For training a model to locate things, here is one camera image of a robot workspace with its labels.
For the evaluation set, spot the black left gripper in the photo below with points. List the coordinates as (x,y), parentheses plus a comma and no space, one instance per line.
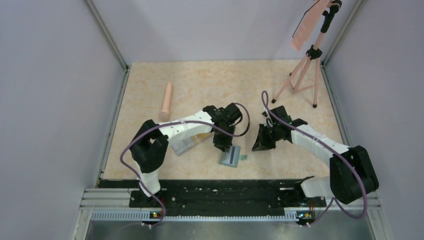
(221,144)

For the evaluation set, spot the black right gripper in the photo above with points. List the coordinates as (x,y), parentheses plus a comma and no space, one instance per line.
(261,144)

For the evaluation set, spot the clear plastic card box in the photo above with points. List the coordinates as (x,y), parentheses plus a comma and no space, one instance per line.
(185,145)

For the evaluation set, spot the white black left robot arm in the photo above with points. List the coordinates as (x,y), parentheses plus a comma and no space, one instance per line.
(149,146)

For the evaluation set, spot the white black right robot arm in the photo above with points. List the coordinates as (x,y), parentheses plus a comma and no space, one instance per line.
(351,172)

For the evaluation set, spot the gold VIP credit card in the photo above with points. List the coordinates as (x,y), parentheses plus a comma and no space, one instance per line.
(199,138)

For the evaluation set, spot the silver cards in box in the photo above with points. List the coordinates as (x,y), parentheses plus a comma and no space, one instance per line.
(183,146)

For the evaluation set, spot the pink tripod stand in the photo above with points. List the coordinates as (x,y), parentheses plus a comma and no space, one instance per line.
(313,54)

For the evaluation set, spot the pink flat panel on tripod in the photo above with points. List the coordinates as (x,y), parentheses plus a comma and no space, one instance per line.
(308,23)

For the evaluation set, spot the pink cylindrical handle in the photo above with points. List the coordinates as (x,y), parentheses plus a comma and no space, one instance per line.
(164,113)

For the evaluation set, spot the grey slotted cable duct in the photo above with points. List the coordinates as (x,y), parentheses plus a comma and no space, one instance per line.
(147,216)

